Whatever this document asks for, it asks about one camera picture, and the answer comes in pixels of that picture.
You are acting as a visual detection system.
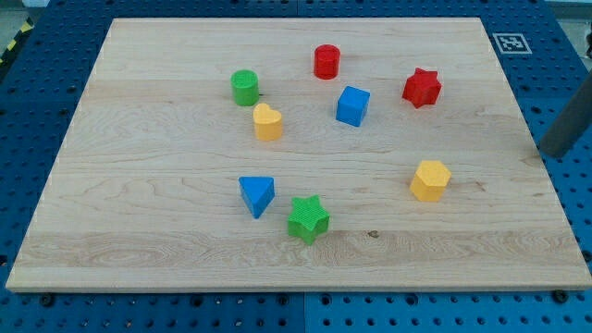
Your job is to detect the blue cube block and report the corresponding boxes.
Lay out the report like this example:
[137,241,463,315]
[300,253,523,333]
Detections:
[336,86,371,127]

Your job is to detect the wooden board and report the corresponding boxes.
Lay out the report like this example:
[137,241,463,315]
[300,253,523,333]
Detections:
[6,18,591,292]

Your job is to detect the yellow hexagon block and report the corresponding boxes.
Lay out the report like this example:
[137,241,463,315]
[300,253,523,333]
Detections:
[410,160,451,203]

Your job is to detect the blue triangle block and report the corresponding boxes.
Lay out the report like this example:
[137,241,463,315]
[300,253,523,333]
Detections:
[239,177,275,219]

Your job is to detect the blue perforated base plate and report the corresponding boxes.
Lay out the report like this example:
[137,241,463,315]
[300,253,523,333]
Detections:
[1,0,591,332]

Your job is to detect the red cylinder block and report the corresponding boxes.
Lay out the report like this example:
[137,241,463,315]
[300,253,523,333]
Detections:
[314,44,340,80]

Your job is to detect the green cylinder block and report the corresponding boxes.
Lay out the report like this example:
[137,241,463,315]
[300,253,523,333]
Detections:
[230,69,259,106]

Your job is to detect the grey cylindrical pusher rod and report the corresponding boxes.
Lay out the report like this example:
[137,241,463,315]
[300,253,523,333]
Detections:
[539,72,591,158]

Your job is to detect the red star block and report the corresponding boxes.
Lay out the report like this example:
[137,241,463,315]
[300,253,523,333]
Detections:
[402,68,442,108]

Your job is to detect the yellow heart block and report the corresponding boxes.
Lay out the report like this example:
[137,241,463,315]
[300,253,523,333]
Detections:
[253,103,283,141]

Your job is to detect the green star block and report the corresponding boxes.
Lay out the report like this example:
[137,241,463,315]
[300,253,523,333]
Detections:
[288,194,330,245]

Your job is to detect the white fiducial marker tag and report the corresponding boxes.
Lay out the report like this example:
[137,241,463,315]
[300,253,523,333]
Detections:
[493,32,532,55]

